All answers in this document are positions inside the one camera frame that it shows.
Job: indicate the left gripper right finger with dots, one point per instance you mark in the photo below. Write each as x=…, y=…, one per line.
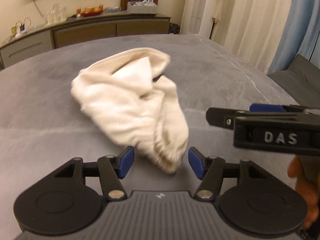
x=212, y=170

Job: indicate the cream white garment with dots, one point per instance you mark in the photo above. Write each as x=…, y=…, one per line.
x=127, y=96

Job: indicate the power strip with cables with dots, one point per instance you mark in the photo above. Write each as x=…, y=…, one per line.
x=20, y=27

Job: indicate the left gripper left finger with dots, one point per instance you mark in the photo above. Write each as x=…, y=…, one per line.
x=110, y=170

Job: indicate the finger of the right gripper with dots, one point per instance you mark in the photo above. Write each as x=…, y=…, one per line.
x=257, y=107
x=222, y=117

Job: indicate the red fruit bowl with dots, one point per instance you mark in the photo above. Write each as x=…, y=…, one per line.
x=92, y=11

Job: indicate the cream curtain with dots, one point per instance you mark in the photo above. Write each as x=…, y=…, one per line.
x=251, y=29

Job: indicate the clear glass bottles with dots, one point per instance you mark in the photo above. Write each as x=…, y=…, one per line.
x=56, y=15

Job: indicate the blue curtain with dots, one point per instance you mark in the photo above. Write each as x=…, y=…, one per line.
x=300, y=35

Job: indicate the long sideboard cabinet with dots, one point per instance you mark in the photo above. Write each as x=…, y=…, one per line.
x=111, y=24

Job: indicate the grey storage basket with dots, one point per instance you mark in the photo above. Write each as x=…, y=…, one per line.
x=141, y=8

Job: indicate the grey pillow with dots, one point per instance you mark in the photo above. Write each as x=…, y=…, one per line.
x=300, y=81

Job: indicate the right hand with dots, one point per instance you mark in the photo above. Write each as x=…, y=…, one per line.
x=308, y=190

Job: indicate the white standing air conditioner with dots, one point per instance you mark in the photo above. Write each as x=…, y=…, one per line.
x=197, y=18

